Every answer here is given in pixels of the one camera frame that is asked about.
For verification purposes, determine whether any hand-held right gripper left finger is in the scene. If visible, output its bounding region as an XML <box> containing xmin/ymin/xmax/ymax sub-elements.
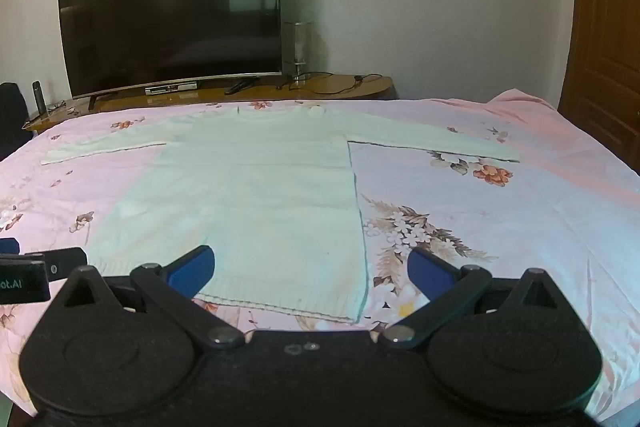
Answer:
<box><xmin>50</xmin><ymin>245</ymin><xmax>246</xmax><ymax>351</ymax></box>

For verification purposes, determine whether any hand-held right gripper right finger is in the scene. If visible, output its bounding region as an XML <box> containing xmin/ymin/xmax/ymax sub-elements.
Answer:
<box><xmin>377</xmin><ymin>247</ymin><xmax>571</xmax><ymax>352</ymax></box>

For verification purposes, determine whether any white knitted sweater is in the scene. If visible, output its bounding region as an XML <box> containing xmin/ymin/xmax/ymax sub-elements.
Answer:
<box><xmin>40</xmin><ymin>104</ymin><xmax>521</xmax><ymax>324</ymax></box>

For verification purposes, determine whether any pink floral bed sheet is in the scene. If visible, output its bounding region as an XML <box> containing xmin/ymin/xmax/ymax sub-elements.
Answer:
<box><xmin>0</xmin><ymin>89</ymin><xmax>640</xmax><ymax>423</ymax></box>

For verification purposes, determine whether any black chair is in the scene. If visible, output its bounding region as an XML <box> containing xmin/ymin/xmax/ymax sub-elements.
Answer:
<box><xmin>0</xmin><ymin>82</ymin><xmax>32</xmax><ymax>162</ymax></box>

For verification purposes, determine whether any silver set-top box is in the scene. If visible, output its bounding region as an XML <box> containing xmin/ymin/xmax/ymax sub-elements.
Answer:
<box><xmin>145</xmin><ymin>82</ymin><xmax>199</xmax><ymax>96</ymax></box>

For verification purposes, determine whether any black remote control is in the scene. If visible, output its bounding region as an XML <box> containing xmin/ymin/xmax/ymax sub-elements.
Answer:
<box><xmin>224</xmin><ymin>78</ymin><xmax>259</xmax><ymax>96</ymax></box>

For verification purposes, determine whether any wooden television stand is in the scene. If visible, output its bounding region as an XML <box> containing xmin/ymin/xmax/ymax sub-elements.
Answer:
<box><xmin>22</xmin><ymin>73</ymin><xmax>396</xmax><ymax>132</ymax></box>

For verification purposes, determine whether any clear glass vase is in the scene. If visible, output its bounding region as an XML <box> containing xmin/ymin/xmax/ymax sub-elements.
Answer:
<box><xmin>283</xmin><ymin>21</ymin><xmax>315</xmax><ymax>84</ymax></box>

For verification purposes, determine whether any black flat screen television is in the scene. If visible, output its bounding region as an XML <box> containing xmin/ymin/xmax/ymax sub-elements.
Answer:
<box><xmin>56</xmin><ymin>0</ymin><xmax>284</xmax><ymax>100</ymax></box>

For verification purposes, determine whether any brown wooden door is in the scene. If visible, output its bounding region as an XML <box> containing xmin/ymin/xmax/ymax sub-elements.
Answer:
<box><xmin>556</xmin><ymin>0</ymin><xmax>640</xmax><ymax>158</ymax></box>

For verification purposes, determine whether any black cordless phone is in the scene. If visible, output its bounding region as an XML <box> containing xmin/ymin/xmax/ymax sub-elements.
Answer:
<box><xmin>31</xmin><ymin>80</ymin><xmax>47</xmax><ymax>116</ymax></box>

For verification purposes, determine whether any black power cable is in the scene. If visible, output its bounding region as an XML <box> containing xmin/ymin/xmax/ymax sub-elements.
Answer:
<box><xmin>276</xmin><ymin>71</ymin><xmax>384</xmax><ymax>97</ymax></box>

